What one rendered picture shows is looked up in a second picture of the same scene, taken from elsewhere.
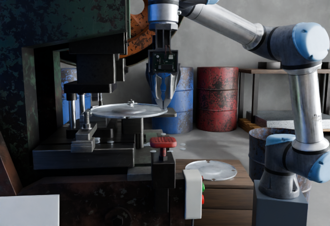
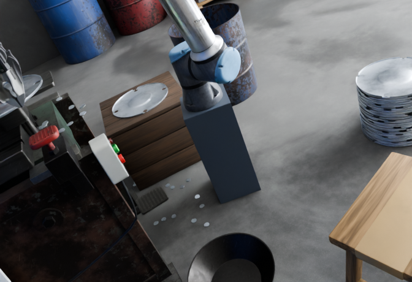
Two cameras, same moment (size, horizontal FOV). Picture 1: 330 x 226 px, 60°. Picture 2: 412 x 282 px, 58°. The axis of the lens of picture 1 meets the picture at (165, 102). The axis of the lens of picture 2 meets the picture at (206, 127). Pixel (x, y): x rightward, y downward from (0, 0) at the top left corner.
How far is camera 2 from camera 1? 29 cm
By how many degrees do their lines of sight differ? 26
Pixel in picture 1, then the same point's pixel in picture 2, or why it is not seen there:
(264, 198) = (190, 116)
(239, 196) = (178, 115)
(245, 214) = not seen: hidden behind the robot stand
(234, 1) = not seen: outside the picture
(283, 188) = (204, 99)
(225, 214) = (172, 138)
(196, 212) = (121, 174)
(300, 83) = not seen: outside the picture
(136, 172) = (38, 171)
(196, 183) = (105, 151)
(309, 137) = (200, 45)
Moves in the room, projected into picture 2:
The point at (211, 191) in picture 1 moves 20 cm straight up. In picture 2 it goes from (147, 124) to (128, 87)
